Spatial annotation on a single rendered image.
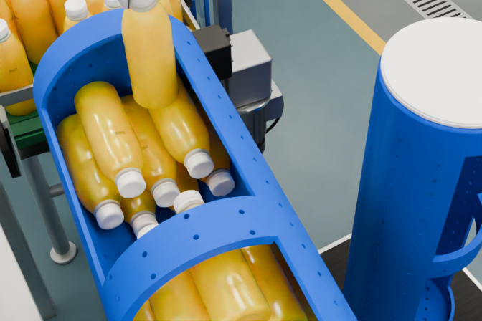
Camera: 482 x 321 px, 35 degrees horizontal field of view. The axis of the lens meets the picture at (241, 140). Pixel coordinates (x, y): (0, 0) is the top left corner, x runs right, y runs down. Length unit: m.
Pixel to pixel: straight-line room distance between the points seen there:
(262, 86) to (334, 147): 0.96
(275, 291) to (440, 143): 0.49
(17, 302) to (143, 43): 0.38
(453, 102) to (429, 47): 0.14
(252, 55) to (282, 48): 1.30
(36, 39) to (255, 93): 0.48
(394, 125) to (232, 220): 0.53
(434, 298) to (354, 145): 0.71
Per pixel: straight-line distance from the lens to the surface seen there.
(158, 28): 1.05
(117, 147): 1.10
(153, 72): 1.10
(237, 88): 1.65
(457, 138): 1.32
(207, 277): 0.92
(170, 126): 1.14
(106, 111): 1.15
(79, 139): 1.20
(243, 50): 1.65
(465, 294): 2.16
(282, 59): 2.89
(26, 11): 1.54
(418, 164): 1.39
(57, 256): 2.40
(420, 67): 1.38
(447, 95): 1.34
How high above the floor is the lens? 1.97
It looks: 49 degrees down
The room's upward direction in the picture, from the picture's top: 2 degrees counter-clockwise
